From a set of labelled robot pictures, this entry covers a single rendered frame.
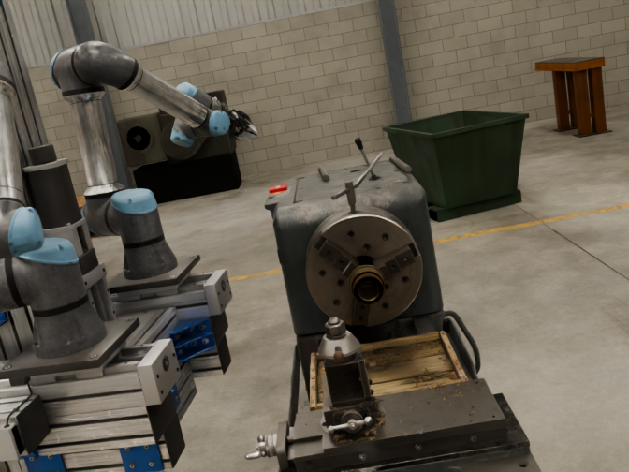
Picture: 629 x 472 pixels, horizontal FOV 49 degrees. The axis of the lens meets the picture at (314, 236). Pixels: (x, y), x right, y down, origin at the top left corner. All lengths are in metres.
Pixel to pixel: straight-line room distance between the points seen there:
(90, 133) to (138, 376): 0.81
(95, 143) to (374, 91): 9.91
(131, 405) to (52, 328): 0.23
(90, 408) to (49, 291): 0.26
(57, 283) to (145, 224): 0.50
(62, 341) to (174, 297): 0.51
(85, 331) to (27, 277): 0.16
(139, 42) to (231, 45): 1.50
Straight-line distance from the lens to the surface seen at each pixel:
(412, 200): 1.98
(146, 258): 1.94
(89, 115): 2.04
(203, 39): 11.80
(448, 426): 1.31
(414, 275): 1.87
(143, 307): 1.99
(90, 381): 1.53
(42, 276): 1.49
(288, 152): 11.78
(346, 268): 1.76
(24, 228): 1.23
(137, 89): 2.00
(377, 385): 1.67
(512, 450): 1.34
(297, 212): 1.99
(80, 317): 1.52
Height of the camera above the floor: 1.64
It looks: 14 degrees down
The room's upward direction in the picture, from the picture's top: 11 degrees counter-clockwise
